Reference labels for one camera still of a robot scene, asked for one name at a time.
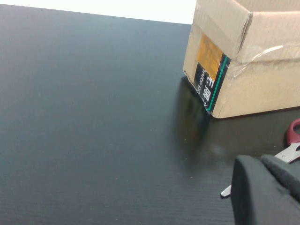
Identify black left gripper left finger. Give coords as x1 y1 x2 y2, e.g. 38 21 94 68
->
231 154 300 225

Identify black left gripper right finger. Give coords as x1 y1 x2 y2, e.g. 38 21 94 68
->
261 154 300 203

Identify red-handled scissors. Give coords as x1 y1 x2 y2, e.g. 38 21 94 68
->
220 118 300 199

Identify brown cardboard box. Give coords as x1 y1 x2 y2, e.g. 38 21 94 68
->
182 0 300 120

